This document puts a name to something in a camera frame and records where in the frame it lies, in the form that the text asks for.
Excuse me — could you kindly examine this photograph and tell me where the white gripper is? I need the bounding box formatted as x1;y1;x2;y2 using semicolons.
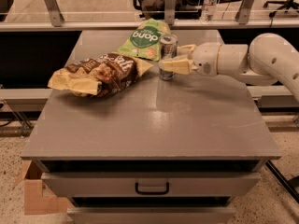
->
158;42;221;77

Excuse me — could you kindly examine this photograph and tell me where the silver blue redbull can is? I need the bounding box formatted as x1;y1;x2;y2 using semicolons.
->
158;34;178;81

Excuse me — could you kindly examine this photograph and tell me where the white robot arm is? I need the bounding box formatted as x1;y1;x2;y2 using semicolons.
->
159;33;299;100

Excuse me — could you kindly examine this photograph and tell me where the green snack bag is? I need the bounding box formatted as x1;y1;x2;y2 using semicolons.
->
117;19;170;61

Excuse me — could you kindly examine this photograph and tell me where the clear plastic water bottle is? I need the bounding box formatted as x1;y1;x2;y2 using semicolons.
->
201;0;218;23

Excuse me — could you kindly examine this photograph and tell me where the brown yellow chip bag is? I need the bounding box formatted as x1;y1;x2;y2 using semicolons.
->
48;52;152;97

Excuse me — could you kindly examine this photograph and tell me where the grey drawer cabinet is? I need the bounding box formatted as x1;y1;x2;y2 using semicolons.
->
20;29;282;224

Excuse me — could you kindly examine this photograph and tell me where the black office chair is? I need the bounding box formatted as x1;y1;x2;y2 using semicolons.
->
263;0;299;18

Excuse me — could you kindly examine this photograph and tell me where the lower grey drawer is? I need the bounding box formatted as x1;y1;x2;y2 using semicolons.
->
67;207;235;224

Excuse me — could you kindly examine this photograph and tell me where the grey drawer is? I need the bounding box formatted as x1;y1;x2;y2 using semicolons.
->
42;172;260;198
67;207;235;224

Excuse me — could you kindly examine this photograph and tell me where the upper grey drawer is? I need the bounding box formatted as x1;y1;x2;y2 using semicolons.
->
42;172;260;198

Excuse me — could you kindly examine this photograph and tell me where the brown cardboard box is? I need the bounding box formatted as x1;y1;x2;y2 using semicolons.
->
13;161;73;215

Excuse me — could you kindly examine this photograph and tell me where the metal railing frame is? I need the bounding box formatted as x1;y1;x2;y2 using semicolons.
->
0;0;299;33

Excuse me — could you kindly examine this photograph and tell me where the black drawer handle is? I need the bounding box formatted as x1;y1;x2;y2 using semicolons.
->
135;182;170;195

